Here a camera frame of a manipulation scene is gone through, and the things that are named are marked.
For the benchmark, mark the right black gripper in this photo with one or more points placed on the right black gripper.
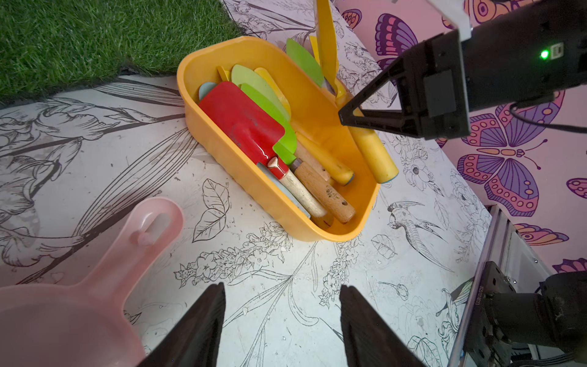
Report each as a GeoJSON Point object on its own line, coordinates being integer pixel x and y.
{"type": "Point", "coordinates": [431, 88]}

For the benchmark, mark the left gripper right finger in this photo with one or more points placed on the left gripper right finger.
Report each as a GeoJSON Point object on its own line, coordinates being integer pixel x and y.
{"type": "Point", "coordinates": [368, 340]}

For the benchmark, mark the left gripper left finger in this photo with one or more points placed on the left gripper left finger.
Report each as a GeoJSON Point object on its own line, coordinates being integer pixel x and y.
{"type": "Point", "coordinates": [195, 339]}

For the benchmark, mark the yellow shovel wooden handle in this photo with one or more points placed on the yellow shovel wooden handle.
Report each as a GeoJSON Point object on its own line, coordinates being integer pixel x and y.
{"type": "Point", "coordinates": [369, 144]}

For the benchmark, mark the yellow plastic storage box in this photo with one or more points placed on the yellow plastic storage box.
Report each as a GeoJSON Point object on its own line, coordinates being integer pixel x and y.
{"type": "Point", "coordinates": [315, 115]}

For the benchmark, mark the green shovel yellow handle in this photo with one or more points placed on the green shovel yellow handle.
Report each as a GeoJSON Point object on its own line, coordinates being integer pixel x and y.
{"type": "Point", "coordinates": [305, 61]}

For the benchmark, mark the red shovel wooden handle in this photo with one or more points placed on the red shovel wooden handle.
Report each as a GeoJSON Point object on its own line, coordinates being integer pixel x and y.
{"type": "Point", "coordinates": [257, 134]}

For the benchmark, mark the pink plastic dustpan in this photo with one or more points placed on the pink plastic dustpan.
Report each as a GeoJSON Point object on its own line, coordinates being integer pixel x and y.
{"type": "Point", "coordinates": [84, 324]}

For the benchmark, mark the yellow green narrow trowel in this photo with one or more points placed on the yellow green narrow trowel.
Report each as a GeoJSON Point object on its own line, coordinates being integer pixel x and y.
{"type": "Point", "coordinates": [336, 171]}

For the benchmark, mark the green artificial grass mat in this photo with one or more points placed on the green artificial grass mat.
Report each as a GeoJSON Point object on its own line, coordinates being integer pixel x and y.
{"type": "Point", "coordinates": [49, 47]}

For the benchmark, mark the green trowel wooden handle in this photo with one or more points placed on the green trowel wooden handle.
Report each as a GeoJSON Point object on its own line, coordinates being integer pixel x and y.
{"type": "Point", "coordinates": [302, 165]}

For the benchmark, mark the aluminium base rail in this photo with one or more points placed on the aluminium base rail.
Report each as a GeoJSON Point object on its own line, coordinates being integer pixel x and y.
{"type": "Point", "coordinates": [507, 266]}

